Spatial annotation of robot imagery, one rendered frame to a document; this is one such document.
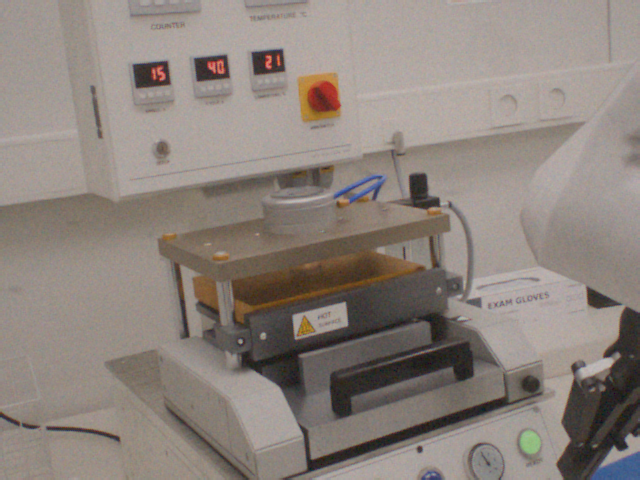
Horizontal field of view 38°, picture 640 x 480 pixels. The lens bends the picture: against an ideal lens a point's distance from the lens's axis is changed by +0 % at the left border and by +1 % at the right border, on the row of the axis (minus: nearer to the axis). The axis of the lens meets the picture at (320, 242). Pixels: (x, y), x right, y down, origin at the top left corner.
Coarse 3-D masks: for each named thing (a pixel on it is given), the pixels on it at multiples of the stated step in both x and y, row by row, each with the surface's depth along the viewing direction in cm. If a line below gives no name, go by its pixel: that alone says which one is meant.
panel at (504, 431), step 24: (528, 408) 93; (456, 432) 89; (480, 432) 90; (504, 432) 91; (384, 456) 86; (408, 456) 87; (432, 456) 88; (456, 456) 89; (504, 456) 91; (528, 456) 91; (552, 456) 93
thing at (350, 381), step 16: (400, 352) 87; (416, 352) 87; (432, 352) 87; (448, 352) 88; (464, 352) 89; (352, 368) 84; (368, 368) 84; (384, 368) 85; (400, 368) 86; (416, 368) 87; (432, 368) 88; (464, 368) 89; (336, 384) 83; (352, 384) 83; (368, 384) 84; (384, 384) 85; (336, 400) 84
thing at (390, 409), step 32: (320, 352) 90; (352, 352) 91; (384, 352) 93; (288, 384) 93; (320, 384) 90; (416, 384) 90; (448, 384) 89; (480, 384) 91; (320, 416) 84; (352, 416) 84; (384, 416) 86; (416, 416) 87; (320, 448) 83
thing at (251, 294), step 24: (312, 264) 100; (336, 264) 104; (360, 264) 102; (384, 264) 101; (408, 264) 100; (240, 288) 97; (264, 288) 96; (288, 288) 95; (312, 288) 94; (336, 288) 94; (216, 312) 100; (240, 312) 93
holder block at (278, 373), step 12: (408, 324) 100; (204, 336) 105; (360, 336) 98; (252, 360) 94; (264, 360) 93; (276, 360) 93; (288, 360) 93; (264, 372) 92; (276, 372) 92; (288, 372) 93; (276, 384) 93
